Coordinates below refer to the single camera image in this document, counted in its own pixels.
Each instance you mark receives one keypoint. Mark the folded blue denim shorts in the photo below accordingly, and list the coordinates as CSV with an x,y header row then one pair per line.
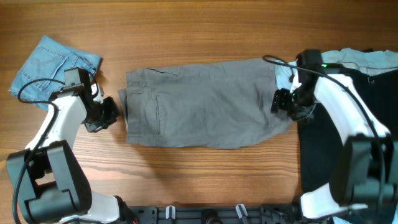
x,y
43,72

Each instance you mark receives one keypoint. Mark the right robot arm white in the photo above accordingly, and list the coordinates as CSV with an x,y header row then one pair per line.
x,y
363,175

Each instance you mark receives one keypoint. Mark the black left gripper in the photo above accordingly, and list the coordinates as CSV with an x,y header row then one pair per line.
x,y
114,114

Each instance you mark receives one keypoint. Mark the grey cotton shorts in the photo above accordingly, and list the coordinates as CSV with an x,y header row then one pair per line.
x,y
223,105

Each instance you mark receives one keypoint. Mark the light blue shirt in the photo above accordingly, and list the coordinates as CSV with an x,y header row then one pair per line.
x,y
371,63

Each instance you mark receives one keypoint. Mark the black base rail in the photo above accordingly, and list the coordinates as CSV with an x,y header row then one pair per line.
x,y
238,214

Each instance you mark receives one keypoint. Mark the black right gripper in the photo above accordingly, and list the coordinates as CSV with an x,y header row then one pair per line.
x,y
280,102

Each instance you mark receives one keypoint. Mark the black garment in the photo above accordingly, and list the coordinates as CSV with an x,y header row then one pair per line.
x,y
320,142

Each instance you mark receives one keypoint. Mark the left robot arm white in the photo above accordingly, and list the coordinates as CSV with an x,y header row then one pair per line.
x,y
49,184

